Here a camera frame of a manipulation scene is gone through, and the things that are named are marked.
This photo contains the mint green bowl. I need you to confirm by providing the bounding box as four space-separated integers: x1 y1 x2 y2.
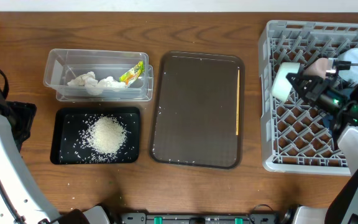
271 62 301 102

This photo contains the pink plastic cup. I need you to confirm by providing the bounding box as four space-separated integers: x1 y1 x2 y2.
303 58 336 79

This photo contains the light blue small bowl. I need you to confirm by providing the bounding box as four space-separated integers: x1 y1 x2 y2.
337 48 358 86

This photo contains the wooden chopstick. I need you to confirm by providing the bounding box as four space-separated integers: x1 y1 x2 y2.
236 69 241 136

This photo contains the green yellow snack wrapper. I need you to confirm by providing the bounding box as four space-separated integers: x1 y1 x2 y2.
119 61 145 87

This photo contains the white rice pile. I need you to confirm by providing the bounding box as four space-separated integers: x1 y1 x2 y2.
61 113 138 163

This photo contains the white tissue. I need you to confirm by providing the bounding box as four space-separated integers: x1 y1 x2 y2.
67 72 126 96

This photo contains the dark blue plate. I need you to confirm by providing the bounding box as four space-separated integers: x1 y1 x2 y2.
323 88 358 139

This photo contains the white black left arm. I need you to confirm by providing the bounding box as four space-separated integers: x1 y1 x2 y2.
0 69 114 224

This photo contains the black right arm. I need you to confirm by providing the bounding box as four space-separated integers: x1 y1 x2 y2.
286 73 358 224

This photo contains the grey dishwasher rack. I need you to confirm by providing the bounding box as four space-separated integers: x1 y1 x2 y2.
258 20 358 176

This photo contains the dark brown serving tray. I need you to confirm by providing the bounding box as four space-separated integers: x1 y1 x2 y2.
149 51 245 169

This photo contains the clear plastic bin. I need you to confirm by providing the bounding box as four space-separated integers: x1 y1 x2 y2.
44 49 150 91

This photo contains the black rectangular tray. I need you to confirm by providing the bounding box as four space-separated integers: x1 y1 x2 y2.
50 106 142 166

